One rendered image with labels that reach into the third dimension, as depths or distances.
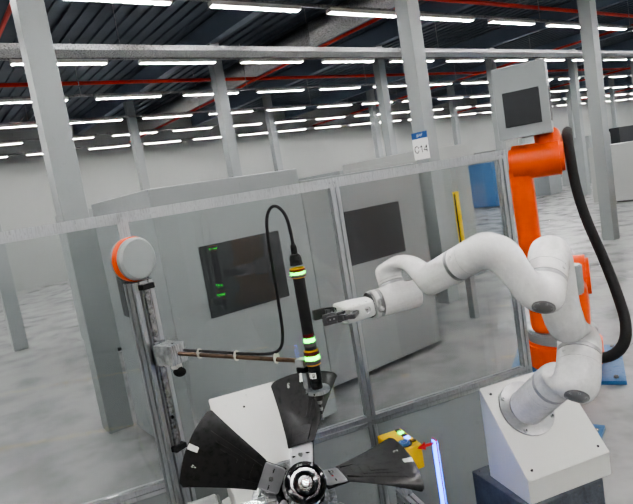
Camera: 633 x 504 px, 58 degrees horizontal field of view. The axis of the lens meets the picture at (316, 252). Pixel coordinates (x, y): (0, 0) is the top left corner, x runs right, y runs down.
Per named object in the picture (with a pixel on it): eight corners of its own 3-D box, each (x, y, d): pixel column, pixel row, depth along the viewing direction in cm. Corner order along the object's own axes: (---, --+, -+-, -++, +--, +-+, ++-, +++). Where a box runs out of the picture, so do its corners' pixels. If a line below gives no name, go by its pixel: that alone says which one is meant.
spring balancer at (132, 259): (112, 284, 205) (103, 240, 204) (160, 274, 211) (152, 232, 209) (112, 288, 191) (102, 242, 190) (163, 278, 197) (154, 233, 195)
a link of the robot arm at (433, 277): (431, 225, 151) (365, 269, 174) (452, 281, 146) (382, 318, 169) (453, 224, 156) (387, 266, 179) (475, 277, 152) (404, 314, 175)
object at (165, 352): (154, 367, 199) (149, 344, 198) (169, 360, 205) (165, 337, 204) (173, 368, 193) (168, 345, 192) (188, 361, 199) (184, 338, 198)
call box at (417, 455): (380, 461, 214) (376, 435, 213) (404, 453, 217) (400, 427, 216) (401, 479, 199) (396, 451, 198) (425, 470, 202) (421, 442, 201)
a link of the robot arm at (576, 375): (570, 376, 181) (610, 340, 162) (567, 429, 170) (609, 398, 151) (533, 363, 182) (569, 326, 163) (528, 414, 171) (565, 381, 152)
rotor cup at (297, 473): (265, 487, 167) (269, 475, 157) (304, 458, 174) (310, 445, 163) (295, 531, 161) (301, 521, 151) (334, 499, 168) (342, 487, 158)
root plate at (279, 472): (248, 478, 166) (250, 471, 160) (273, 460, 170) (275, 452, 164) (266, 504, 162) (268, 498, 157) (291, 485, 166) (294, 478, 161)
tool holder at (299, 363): (295, 395, 164) (290, 362, 162) (309, 385, 169) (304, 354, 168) (321, 397, 158) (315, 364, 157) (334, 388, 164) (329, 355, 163)
